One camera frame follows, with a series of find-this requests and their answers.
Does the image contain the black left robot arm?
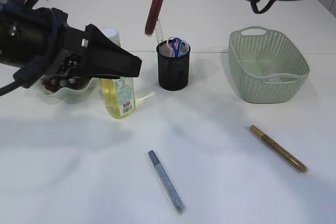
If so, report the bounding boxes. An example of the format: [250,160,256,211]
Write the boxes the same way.
[1,3,142,79]

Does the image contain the blue scissors with sheath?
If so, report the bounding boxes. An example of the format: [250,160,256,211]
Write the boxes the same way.
[169,37,190,58]

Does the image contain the gold glitter marker pen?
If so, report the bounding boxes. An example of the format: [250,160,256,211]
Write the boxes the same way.
[249,125,308,173]

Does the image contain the purple artificial grape bunch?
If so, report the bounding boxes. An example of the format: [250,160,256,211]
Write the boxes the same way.
[40,76,91,93]

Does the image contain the green plastic woven basket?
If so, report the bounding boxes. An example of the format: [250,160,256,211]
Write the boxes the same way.
[228,26,310,104]

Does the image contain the pale green wavy glass plate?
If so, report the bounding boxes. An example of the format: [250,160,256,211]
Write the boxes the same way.
[25,78,100,104]

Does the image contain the red glitter marker pen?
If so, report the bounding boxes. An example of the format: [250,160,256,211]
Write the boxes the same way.
[144,0,164,36]

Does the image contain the yellow tea drink bottle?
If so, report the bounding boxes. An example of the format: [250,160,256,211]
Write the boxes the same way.
[99,27,137,120]

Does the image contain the pink scissors purple sheath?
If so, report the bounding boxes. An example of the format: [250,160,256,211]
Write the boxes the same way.
[163,40,175,58]

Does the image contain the silver glitter marker pen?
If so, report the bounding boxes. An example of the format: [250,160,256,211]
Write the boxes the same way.
[148,150,185,215]

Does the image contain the black mesh pen holder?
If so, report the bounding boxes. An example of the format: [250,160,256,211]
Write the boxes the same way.
[156,40,191,91]

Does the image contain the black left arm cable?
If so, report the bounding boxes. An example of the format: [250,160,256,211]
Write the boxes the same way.
[0,6,69,96]

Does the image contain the clear plastic sheet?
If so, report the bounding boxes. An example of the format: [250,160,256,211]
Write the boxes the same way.
[259,62,296,83]

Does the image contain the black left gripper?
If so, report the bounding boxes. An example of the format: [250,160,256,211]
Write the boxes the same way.
[34,7,142,79]

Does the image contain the clear plastic ruler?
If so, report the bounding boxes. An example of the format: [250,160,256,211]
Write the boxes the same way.
[155,19,164,44]

